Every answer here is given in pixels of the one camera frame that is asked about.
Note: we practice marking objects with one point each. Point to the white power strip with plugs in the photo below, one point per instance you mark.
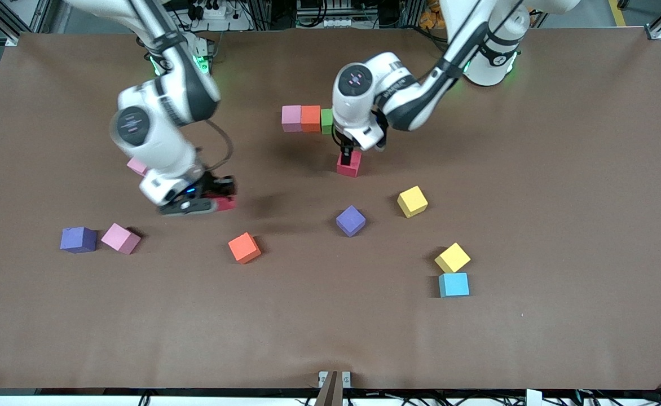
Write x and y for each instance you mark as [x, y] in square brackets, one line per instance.
[217, 12]

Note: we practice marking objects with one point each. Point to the purple foam cube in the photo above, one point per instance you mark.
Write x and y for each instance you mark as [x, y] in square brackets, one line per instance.
[351, 220]
[78, 239]

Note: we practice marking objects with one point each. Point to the blue foam cube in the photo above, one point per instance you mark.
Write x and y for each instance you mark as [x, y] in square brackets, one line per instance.
[454, 285]

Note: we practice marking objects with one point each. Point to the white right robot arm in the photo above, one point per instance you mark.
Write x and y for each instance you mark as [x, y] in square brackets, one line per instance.
[150, 129]

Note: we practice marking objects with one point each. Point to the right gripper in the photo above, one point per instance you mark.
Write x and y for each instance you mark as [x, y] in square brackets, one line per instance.
[216, 184]

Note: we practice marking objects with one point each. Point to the brown table mat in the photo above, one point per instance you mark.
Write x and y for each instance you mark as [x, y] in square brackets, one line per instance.
[330, 316]

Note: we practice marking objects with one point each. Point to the green foam cube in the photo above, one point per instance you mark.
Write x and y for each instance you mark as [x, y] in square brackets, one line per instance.
[326, 121]

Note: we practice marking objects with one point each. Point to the pile of orange packets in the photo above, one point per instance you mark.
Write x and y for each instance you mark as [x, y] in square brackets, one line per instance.
[429, 20]

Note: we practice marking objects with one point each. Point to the yellow foam cube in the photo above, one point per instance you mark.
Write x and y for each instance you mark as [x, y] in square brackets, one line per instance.
[412, 200]
[452, 257]

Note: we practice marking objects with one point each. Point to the metal table clamp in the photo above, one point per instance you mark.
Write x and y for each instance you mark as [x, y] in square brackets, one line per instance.
[333, 389]

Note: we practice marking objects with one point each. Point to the pink foam cube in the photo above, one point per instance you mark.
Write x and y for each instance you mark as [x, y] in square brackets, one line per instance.
[291, 118]
[136, 166]
[120, 237]

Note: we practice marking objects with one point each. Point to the red foam cube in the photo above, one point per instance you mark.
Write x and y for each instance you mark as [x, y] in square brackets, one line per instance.
[226, 204]
[355, 169]

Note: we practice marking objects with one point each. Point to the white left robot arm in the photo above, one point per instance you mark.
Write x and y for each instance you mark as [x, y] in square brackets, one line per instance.
[415, 104]

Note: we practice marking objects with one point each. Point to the orange foam cube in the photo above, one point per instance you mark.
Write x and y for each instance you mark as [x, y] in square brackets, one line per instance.
[244, 247]
[310, 118]

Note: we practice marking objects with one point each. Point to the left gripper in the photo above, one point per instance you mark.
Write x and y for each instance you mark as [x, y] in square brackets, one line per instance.
[346, 150]

